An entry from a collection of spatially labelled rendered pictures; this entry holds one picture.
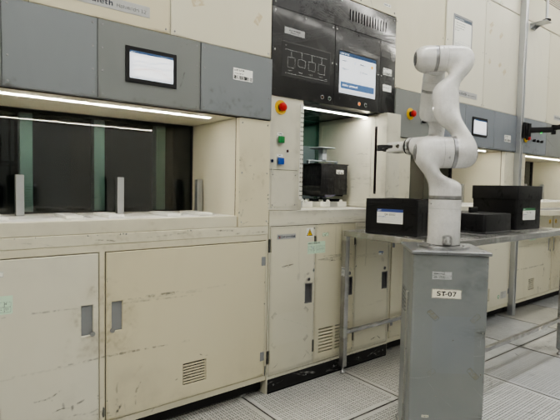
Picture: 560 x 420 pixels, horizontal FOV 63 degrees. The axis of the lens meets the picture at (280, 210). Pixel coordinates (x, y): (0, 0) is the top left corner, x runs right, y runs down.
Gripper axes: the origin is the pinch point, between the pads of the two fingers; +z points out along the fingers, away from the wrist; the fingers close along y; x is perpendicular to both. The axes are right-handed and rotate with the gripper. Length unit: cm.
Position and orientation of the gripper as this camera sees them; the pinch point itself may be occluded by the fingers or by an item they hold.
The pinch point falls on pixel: (382, 147)
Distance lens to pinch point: 242.1
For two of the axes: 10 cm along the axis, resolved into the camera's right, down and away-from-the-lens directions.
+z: -6.2, -0.5, 7.8
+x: 0.2, -10.0, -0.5
